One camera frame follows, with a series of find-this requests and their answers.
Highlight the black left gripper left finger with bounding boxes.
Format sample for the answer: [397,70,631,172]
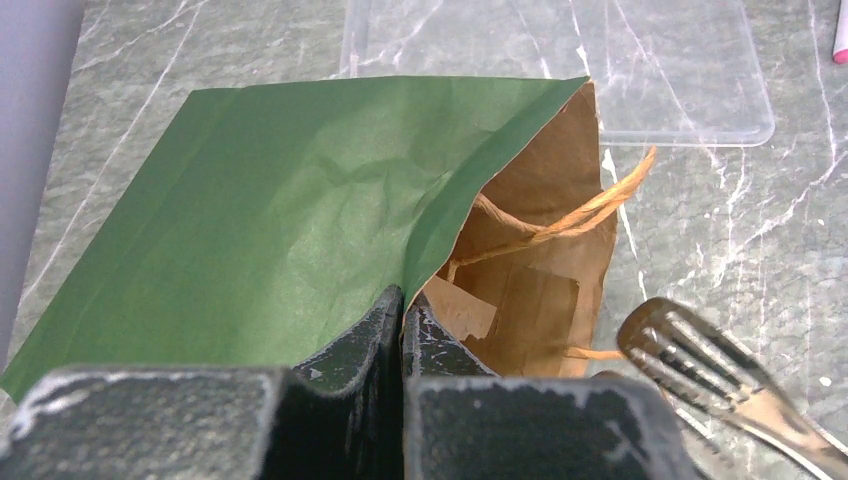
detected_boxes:
[291,285,403,479]

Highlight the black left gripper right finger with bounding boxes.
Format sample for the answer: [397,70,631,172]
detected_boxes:
[402,296,496,479]

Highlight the green paper bag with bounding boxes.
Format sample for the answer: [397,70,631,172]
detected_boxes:
[1,76,654,400]

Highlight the silver metal tongs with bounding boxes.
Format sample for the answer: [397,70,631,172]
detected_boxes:
[616,297,847,479]

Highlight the clear plastic tray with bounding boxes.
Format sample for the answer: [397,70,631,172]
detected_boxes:
[340,0,775,147]

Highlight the white pink marker pen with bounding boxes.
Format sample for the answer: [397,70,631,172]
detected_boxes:
[832,0,848,64]

